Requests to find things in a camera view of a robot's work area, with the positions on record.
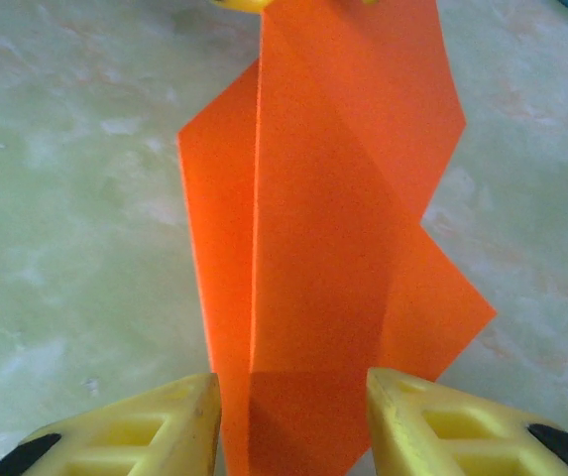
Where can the orange paper sheet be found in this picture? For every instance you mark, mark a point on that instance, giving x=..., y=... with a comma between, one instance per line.
x=313, y=223

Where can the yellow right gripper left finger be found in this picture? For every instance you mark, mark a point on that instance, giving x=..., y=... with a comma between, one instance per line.
x=164, y=426

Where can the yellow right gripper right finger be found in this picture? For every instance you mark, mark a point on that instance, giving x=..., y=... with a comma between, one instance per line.
x=437, y=431

